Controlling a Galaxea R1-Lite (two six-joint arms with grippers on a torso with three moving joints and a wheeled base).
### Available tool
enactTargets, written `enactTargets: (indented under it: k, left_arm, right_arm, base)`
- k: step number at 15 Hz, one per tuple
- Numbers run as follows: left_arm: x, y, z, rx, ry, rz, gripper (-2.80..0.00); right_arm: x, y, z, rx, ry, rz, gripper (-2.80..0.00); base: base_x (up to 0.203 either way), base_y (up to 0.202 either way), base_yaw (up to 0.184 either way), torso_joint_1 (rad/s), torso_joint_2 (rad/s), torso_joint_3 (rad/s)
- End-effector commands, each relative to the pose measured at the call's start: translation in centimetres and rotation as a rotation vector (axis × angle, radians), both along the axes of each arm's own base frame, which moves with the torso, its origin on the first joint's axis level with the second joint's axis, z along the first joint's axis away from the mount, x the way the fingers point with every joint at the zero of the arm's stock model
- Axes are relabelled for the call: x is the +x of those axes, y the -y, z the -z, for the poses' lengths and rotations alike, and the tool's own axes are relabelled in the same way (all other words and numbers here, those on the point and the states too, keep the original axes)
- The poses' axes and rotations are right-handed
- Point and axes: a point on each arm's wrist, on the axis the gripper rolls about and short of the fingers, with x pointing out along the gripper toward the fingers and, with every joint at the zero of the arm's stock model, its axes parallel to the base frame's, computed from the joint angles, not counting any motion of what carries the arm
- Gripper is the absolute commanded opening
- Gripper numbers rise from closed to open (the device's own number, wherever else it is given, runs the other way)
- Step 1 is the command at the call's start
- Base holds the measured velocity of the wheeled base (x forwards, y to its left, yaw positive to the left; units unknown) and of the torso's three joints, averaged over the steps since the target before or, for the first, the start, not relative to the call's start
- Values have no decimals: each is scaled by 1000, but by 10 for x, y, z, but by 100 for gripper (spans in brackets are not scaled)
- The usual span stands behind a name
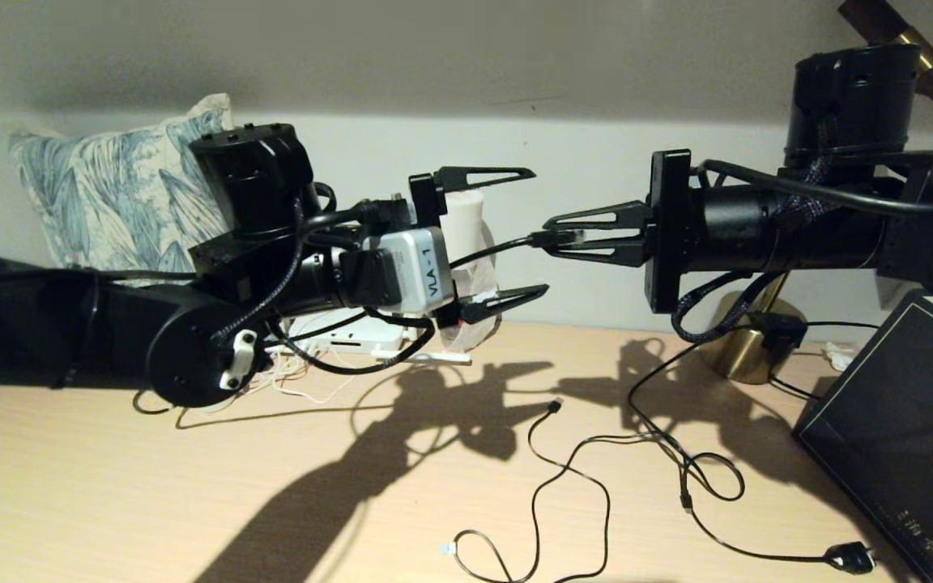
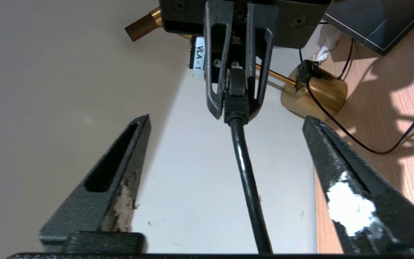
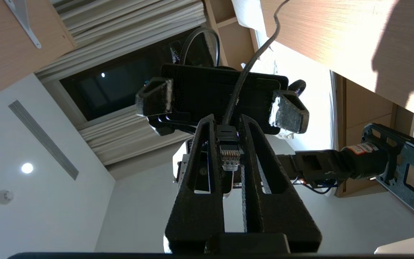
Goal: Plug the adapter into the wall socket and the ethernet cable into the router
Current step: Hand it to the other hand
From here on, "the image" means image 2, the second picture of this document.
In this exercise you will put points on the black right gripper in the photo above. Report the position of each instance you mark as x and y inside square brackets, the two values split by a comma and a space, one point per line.
[300, 21]

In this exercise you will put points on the brass desk lamp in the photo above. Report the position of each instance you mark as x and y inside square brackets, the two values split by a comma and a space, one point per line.
[322, 100]

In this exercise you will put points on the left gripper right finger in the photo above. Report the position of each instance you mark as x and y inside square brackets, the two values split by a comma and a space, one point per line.
[372, 201]

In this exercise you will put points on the black paper gift bag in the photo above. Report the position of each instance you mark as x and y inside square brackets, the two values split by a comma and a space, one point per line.
[372, 18]

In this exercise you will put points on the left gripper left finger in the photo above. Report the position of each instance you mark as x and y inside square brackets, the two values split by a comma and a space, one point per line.
[95, 208]

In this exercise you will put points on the black plastic cable connector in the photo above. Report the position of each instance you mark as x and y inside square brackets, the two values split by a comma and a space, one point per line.
[306, 72]

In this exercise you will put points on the crumpled white tissue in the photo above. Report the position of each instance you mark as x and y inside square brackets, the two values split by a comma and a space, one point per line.
[325, 46]

